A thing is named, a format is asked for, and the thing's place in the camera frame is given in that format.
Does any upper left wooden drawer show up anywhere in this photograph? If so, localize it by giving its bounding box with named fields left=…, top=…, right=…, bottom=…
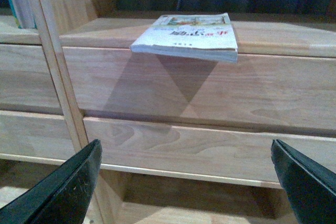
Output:
left=1, top=44, right=62, bottom=115

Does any lower right wooden drawer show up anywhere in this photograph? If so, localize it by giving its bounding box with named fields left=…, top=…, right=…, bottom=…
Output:
left=84, top=117, right=335, bottom=188

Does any upper right wooden drawer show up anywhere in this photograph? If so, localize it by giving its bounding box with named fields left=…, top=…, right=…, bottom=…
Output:
left=64, top=47, right=335, bottom=136

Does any white illustrated paperback book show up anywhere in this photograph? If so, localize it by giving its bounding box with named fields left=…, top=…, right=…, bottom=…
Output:
left=130, top=13, right=238, bottom=63

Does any lower left wooden drawer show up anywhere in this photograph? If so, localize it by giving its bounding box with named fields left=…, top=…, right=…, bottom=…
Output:
left=1, top=111, right=75, bottom=165

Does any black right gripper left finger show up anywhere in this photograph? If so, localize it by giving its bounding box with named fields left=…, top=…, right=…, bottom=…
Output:
left=1, top=140, right=102, bottom=223

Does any wooden drawer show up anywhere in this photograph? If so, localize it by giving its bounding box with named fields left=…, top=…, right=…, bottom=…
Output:
left=84, top=117, right=335, bottom=188
left=1, top=111, right=75, bottom=165
left=64, top=47, right=335, bottom=136
left=1, top=44, right=62, bottom=115

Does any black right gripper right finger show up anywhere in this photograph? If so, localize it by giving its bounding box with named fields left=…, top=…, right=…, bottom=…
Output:
left=271, top=139, right=335, bottom=223

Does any wooden bookshelf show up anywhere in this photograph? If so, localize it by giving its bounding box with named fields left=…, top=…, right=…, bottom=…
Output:
left=1, top=0, right=335, bottom=223

